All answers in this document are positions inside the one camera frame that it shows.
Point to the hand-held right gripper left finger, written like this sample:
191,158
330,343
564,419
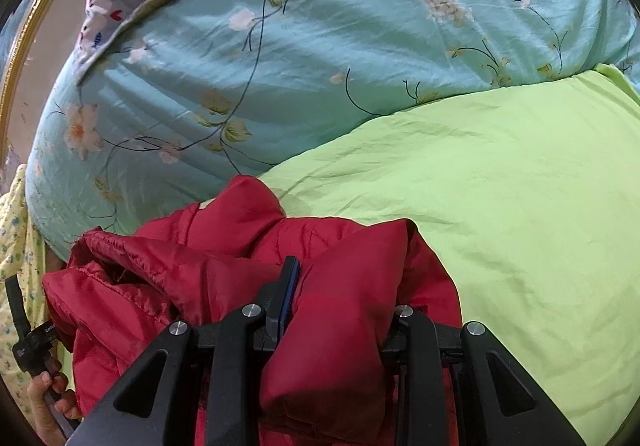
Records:
291,287

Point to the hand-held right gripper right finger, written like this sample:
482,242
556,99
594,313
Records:
417,356

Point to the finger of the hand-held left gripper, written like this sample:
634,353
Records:
15,303

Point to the red quilted jacket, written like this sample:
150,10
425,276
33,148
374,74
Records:
320,326

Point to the person's left hand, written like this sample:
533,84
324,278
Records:
45,406

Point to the yellow printed cloth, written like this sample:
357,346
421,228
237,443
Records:
17,246

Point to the light green blanket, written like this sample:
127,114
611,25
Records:
500,226

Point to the teal floral quilt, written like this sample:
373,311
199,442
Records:
310,51

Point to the gold picture frame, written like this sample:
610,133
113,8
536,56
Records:
30,26

